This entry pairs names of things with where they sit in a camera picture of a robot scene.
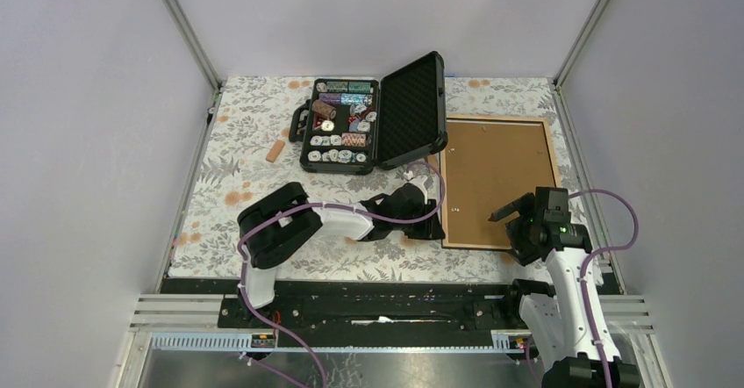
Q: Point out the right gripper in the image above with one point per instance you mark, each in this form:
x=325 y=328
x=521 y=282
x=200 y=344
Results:
x=525 y=252

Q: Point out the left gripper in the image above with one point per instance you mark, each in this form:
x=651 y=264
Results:
x=430 y=229

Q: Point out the brown frame backing board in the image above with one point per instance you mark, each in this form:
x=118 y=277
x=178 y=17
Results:
x=494 y=182

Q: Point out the wooden picture frame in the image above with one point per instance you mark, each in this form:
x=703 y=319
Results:
x=443 y=199

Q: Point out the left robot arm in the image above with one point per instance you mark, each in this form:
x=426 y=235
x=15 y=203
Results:
x=276 y=227

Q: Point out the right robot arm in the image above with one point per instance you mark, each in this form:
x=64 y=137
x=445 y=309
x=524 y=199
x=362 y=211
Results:
x=564 y=316

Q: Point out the orange poker chip stack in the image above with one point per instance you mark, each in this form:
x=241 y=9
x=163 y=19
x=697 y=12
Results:
x=354 y=140

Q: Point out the black poker chip case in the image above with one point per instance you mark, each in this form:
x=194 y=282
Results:
x=403 y=115

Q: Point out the brown poker chip stack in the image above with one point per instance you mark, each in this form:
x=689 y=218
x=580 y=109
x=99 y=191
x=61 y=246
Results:
x=324 y=110

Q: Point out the wooden block left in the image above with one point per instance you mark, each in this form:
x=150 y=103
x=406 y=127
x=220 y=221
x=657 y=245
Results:
x=275 y=151

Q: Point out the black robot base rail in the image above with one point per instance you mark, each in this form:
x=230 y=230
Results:
x=388 y=315

